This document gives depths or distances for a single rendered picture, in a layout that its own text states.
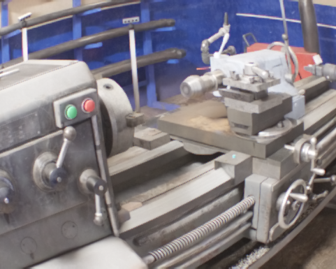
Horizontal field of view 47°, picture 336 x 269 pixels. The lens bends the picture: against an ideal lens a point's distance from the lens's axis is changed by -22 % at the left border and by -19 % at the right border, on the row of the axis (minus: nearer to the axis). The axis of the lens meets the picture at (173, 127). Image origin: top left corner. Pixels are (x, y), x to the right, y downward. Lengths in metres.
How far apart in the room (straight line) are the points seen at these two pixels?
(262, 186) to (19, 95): 0.96
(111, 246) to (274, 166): 0.69
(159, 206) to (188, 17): 4.72
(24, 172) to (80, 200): 0.21
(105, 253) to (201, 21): 5.20
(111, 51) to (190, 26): 1.31
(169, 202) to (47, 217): 0.50
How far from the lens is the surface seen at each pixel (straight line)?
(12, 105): 1.03
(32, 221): 1.10
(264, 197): 1.63
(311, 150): 1.67
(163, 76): 5.75
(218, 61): 1.91
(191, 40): 6.03
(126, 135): 1.41
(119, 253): 1.24
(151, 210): 1.41
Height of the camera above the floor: 1.51
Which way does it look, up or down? 19 degrees down
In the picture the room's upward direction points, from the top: 5 degrees counter-clockwise
